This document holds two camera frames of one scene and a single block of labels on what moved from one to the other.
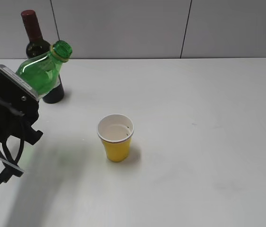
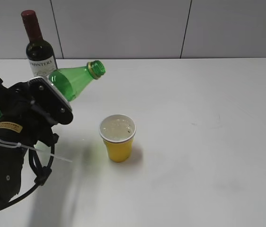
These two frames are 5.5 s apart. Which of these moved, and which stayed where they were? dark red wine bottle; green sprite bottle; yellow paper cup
Moved: green sprite bottle
Stayed: yellow paper cup; dark red wine bottle
